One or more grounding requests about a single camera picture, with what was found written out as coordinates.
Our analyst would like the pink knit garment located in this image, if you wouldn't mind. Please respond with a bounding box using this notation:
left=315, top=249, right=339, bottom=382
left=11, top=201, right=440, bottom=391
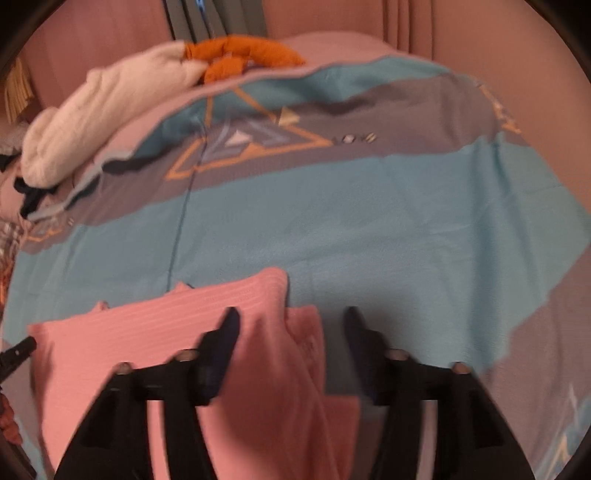
left=28, top=268, right=361, bottom=480

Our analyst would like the yellow fringed cloth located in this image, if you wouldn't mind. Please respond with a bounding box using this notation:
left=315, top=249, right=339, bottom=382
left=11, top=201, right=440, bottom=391
left=4, top=58, right=34, bottom=123

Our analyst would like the dark cloth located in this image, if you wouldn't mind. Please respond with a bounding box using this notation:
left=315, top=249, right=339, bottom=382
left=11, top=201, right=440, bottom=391
left=0, top=154, right=61, bottom=220

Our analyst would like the pink curtain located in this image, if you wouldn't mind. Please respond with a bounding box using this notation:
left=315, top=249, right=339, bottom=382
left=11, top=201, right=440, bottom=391
left=18, top=0, right=578, bottom=153

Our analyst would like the white goose plush toy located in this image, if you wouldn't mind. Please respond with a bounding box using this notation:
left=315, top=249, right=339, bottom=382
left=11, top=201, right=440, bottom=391
left=21, top=37, right=308, bottom=188

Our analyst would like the blue grey printed blanket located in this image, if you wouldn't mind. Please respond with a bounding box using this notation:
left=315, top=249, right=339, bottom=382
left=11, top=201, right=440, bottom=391
left=0, top=55, right=591, bottom=480

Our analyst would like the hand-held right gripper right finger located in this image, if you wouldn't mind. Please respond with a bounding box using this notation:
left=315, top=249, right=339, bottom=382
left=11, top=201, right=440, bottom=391
left=344, top=307, right=536, bottom=480

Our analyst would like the plaid pillow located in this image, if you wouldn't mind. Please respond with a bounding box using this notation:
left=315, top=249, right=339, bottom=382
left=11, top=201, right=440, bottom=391
left=0, top=219, right=21, bottom=259

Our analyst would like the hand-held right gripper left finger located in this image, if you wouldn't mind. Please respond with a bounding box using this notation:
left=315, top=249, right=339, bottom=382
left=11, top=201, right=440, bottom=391
left=53, top=307, right=241, bottom=480

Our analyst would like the person's left hand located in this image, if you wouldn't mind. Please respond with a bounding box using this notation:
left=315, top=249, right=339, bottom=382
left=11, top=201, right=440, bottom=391
left=0, top=392, right=21, bottom=446

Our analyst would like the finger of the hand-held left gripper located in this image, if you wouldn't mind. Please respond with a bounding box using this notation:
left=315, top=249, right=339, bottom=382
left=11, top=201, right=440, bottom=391
left=0, top=336, right=38, bottom=381

